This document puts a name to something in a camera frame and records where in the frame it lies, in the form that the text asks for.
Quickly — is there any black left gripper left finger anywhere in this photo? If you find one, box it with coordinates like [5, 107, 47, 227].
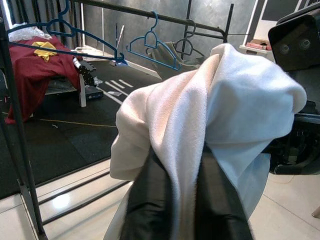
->
[119, 147, 176, 240]

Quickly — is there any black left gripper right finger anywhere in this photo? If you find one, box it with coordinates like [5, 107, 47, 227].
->
[194, 144, 254, 240]

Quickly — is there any white shirt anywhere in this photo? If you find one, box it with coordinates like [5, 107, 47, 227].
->
[103, 42, 308, 240]

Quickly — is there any blue plastic hanger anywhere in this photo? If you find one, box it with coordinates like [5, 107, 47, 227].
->
[126, 11, 182, 71]
[46, 0, 126, 66]

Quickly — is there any black hanger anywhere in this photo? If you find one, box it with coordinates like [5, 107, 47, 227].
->
[173, 19, 208, 61]

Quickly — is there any black gym machine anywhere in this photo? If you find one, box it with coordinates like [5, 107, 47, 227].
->
[44, 58, 105, 108]

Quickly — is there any black metal clothes rack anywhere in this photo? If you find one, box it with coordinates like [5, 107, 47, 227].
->
[0, 0, 251, 240]

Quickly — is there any red shirt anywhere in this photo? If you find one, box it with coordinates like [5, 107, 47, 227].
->
[4, 36, 82, 126]

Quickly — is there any yellow cloth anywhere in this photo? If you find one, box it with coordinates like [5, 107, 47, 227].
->
[32, 41, 57, 63]

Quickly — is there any white plastic bag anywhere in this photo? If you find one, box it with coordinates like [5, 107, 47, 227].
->
[7, 22, 52, 42]

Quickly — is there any yellow cord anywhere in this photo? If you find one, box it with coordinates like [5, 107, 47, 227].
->
[37, 118, 118, 128]

